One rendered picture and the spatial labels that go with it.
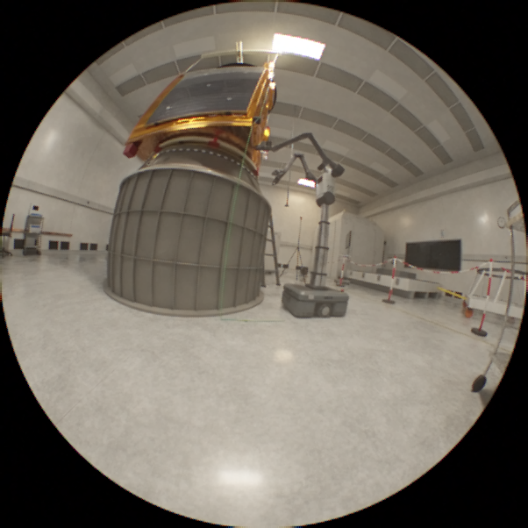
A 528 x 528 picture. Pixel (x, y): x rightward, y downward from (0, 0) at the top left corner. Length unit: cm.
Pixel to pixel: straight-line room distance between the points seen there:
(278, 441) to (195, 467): 25
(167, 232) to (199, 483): 134
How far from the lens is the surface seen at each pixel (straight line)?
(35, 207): 521
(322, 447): 59
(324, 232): 177
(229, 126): 174
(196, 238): 124
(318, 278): 171
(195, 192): 132
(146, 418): 61
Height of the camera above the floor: 51
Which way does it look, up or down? 2 degrees down
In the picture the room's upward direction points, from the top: 7 degrees clockwise
